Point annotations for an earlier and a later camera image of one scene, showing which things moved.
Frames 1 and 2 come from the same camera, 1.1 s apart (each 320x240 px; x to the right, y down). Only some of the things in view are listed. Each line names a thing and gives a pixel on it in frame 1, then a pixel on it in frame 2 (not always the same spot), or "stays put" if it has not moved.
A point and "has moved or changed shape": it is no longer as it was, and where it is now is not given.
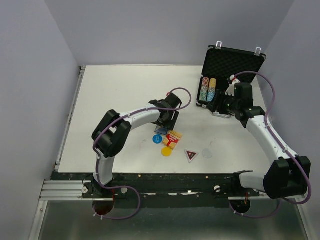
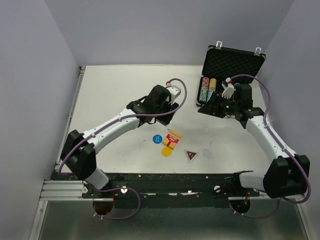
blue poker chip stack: x=210 y=96 stays put
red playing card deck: x=172 y=139 stays put
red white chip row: x=204 y=89 stays put
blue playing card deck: x=162 y=130 has moved or changed shape
